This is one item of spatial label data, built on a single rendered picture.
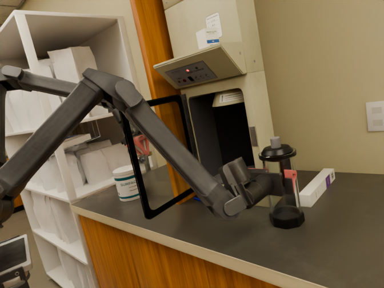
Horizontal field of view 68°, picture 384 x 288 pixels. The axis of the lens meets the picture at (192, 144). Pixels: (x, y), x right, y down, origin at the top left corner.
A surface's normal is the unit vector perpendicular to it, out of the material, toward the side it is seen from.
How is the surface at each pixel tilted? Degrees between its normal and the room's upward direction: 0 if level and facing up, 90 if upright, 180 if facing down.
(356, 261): 0
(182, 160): 73
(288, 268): 0
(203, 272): 90
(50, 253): 90
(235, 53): 90
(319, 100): 90
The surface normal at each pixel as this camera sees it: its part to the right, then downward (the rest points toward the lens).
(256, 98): 0.71, -0.02
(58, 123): 0.28, -0.18
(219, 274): -0.68, 0.26
